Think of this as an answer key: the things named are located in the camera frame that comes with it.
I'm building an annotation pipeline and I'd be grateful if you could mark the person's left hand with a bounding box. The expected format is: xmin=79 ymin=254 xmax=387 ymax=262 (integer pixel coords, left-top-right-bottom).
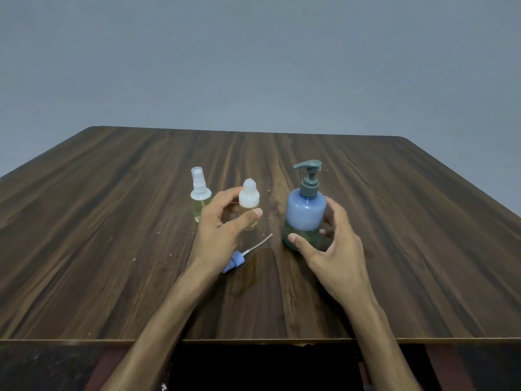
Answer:
xmin=188 ymin=186 xmax=264 ymax=280

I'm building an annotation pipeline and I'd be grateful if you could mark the person's right hand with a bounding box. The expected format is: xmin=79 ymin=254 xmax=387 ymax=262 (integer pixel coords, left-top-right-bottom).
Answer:
xmin=287 ymin=197 xmax=379 ymax=312

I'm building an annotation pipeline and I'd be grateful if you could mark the blue spray cap with tube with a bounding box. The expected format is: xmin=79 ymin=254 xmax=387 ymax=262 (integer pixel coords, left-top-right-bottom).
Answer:
xmin=222 ymin=233 xmax=274 ymax=274

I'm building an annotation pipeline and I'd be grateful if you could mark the clear small bottle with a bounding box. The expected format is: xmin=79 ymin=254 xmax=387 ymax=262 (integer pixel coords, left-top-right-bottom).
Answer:
xmin=190 ymin=189 xmax=213 ymax=224

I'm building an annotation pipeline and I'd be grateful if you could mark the blue-capped small spray bottle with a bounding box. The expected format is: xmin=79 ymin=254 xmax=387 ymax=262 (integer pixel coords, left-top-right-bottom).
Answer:
xmin=238 ymin=178 xmax=261 ymax=231

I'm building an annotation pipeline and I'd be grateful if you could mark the blue green pump bottle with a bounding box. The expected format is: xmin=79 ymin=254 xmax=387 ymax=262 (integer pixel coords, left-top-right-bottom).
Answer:
xmin=282 ymin=160 xmax=328 ymax=253

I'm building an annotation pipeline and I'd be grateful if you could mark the white spray cap with tube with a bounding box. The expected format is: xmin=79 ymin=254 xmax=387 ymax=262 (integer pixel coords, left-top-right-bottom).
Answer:
xmin=191 ymin=166 xmax=208 ymax=195

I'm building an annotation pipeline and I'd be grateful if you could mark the person's left forearm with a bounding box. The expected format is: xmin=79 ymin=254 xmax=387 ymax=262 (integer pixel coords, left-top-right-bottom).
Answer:
xmin=99 ymin=262 xmax=214 ymax=391

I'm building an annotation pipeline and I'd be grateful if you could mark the maroon table leg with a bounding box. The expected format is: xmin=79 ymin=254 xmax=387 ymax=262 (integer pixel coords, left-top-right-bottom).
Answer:
xmin=83 ymin=346 xmax=130 ymax=391
xmin=425 ymin=344 xmax=477 ymax=391

